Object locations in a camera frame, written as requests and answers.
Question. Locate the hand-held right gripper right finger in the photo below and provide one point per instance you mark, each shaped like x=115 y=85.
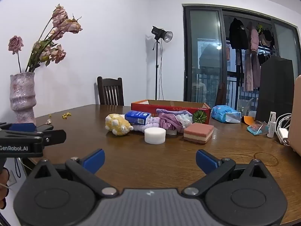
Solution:
x=206 y=161

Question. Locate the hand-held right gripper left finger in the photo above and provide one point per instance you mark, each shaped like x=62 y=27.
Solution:
x=96 y=160

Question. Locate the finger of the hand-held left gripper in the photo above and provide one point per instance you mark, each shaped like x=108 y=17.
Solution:
x=22 y=127
x=55 y=137

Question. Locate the pink layered sponge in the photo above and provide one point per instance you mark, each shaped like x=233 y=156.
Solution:
x=198 y=133

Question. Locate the yellow plush toy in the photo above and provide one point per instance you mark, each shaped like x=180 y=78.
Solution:
x=118 y=124

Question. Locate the white block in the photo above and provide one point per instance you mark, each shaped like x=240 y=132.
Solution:
x=171 y=132

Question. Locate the white mesh bath puff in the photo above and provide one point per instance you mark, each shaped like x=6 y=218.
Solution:
x=185 y=120

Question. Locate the red cardboard box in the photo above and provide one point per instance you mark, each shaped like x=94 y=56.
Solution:
x=199 y=115

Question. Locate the purple satin scrunchie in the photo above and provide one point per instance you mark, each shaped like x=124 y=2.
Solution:
x=169 y=123

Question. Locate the white round sponge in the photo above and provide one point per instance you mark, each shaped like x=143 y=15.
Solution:
x=155 y=136

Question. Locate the blue tissue pack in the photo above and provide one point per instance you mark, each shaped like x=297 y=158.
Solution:
x=137 y=117

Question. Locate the lilac fluffy headband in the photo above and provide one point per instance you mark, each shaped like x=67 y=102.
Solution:
x=153 y=122

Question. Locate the person's left hand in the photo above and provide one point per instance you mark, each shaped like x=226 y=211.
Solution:
x=2 y=184

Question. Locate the yellow petal scraps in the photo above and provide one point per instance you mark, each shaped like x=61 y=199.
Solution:
x=65 y=115

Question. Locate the pink textured ceramic vase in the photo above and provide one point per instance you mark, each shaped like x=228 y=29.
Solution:
x=22 y=94

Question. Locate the blue wet wipes pack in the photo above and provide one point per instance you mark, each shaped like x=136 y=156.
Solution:
x=223 y=113

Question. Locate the orange paper envelope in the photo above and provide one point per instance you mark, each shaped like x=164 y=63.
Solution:
x=248 y=119

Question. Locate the small blue packet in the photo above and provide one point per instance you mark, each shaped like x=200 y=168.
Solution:
x=257 y=129

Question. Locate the clear plastic cup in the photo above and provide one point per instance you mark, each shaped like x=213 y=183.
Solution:
x=244 y=107

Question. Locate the dark wooden slatted chair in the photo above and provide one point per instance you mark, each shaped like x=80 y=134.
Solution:
x=110 y=91

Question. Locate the white spray bottle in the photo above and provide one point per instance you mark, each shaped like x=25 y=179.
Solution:
x=271 y=126

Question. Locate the dried pink rose bouquet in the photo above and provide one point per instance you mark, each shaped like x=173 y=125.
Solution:
x=58 y=23

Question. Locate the hanging pink coat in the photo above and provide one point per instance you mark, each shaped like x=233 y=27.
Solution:
x=252 y=61

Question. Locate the black framed glass door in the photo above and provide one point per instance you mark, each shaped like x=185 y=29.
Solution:
x=204 y=40

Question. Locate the hanging black jacket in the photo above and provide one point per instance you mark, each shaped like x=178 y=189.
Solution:
x=238 y=34

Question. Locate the studio light on stand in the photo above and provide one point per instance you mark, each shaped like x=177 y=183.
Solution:
x=162 y=34

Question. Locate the hanging dark caps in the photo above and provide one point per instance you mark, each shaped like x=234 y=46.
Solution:
x=267 y=36

